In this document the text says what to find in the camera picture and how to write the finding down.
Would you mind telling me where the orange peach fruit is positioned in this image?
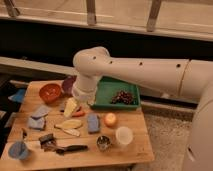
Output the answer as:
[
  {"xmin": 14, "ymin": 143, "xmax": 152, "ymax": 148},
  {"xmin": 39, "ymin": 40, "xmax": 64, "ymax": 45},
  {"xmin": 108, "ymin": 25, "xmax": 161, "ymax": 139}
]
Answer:
[{"xmin": 104, "ymin": 113, "xmax": 117, "ymax": 127}]

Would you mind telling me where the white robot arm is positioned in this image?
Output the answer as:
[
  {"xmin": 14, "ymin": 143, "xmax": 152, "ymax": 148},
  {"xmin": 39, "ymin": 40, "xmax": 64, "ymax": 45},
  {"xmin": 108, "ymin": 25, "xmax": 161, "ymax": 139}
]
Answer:
[{"xmin": 72, "ymin": 47, "xmax": 213, "ymax": 171}]

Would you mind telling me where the dark red grapes bunch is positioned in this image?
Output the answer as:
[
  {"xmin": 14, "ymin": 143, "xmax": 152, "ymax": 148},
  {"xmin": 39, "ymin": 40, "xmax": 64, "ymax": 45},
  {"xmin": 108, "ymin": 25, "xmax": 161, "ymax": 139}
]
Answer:
[{"xmin": 111, "ymin": 91, "xmax": 134, "ymax": 105}]

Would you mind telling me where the blue cloth off table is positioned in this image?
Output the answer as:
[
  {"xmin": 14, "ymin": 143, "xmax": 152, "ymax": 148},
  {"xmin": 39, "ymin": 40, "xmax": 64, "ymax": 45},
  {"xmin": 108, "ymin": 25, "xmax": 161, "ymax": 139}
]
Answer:
[{"xmin": 8, "ymin": 89, "xmax": 26, "ymax": 103}]

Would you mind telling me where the blue sponge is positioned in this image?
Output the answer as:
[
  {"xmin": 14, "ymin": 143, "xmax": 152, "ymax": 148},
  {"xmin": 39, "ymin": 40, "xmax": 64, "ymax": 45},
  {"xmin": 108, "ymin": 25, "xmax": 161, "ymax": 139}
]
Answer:
[{"xmin": 87, "ymin": 114, "xmax": 100, "ymax": 134}]

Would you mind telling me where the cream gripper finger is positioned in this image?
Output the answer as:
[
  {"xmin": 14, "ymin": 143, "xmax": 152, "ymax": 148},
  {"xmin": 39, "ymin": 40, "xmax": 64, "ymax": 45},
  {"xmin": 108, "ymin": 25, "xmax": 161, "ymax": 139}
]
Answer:
[{"xmin": 63, "ymin": 97, "xmax": 78, "ymax": 117}]

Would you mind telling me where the white plastic cup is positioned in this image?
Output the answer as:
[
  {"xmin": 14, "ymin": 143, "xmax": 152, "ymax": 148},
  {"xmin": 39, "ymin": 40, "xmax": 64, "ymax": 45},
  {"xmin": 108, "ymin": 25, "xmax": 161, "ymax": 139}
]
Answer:
[{"xmin": 115, "ymin": 126, "xmax": 133, "ymax": 146}]

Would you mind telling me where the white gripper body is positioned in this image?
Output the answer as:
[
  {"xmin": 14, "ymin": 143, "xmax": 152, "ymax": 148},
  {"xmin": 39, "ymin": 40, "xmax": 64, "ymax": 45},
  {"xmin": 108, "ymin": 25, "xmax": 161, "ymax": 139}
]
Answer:
[{"xmin": 72, "ymin": 84, "xmax": 97, "ymax": 104}]

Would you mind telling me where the grey blue sponge block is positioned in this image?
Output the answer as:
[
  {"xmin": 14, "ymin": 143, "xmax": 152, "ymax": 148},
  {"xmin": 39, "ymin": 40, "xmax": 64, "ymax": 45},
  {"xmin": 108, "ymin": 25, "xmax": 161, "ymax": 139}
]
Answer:
[{"xmin": 60, "ymin": 103, "xmax": 66, "ymax": 112}]

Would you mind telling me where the yellow banana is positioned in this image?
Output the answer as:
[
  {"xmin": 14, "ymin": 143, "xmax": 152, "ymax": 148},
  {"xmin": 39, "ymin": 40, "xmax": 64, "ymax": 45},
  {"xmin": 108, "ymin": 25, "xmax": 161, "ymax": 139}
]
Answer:
[{"xmin": 54, "ymin": 119, "xmax": 82, "ymax": 129}]

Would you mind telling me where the wooden cutting board table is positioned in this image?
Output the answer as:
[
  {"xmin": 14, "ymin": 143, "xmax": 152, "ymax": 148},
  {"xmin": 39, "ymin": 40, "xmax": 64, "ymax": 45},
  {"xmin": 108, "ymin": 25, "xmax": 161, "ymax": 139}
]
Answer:
[{"xmin": 0, "ymin": 80, "xmax": 154, "ymax": 171}]

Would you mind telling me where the blue cup with utensil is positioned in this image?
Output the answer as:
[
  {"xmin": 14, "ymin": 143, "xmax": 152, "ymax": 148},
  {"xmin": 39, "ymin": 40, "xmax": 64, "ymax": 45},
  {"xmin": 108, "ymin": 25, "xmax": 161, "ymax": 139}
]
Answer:
[{"xmin": 7, "ymin": 128, "xmax": 32, "ymax": 161}]

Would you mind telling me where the blue grey cloth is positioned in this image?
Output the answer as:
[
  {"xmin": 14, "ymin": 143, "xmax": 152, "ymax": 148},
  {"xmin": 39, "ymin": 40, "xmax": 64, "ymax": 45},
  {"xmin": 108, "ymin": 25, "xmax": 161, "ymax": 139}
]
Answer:
[{"xmin": 31, "ymin": 105, "xmax": 51, "ymax": 119}]

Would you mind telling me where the purple bowl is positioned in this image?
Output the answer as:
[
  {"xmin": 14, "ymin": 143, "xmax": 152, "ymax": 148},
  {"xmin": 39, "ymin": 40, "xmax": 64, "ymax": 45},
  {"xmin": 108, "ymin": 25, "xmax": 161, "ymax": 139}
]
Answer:
[{"xmin": 62, "ymin": 76, "xmax": 76, "ymax": 95}]

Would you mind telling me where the green plastic tray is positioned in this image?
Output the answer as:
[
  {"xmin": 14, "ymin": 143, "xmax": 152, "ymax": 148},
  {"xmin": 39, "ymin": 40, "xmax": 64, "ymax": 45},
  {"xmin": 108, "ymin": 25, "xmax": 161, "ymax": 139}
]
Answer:
[{"xmin": 91, "ymin": 77, "xmax": 140, "ymax": 110}]

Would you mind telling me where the orange bowl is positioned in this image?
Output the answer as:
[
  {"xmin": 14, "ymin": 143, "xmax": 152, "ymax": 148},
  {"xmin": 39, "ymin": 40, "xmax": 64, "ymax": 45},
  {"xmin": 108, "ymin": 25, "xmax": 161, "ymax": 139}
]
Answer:
[{"xmin": 39, "ymin": 83, "xmax": 61, "ymax": 103}]

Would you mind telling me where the pale banana peel piece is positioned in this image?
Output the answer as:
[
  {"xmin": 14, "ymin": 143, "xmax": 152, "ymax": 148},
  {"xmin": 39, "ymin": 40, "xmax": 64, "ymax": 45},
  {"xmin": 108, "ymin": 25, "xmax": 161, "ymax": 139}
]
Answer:
[{"xmin": 63, "ymin": 129, "xmax": 80, "ymax": 137}]

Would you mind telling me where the shiny metal cup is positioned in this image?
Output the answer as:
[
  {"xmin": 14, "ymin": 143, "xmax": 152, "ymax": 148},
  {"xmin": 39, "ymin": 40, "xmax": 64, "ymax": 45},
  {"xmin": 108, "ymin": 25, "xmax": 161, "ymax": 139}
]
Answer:
[{"xmin": 96, "ymin": 136, "xmax": 111, "ymax": 151}]

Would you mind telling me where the light blue cloth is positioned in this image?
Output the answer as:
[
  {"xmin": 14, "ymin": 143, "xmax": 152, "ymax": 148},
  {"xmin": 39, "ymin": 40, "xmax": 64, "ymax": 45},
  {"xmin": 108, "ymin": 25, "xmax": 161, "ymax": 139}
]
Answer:
[{"xmin": 27, "ymin": 117, "xmax": 45, "ymax": 130}]

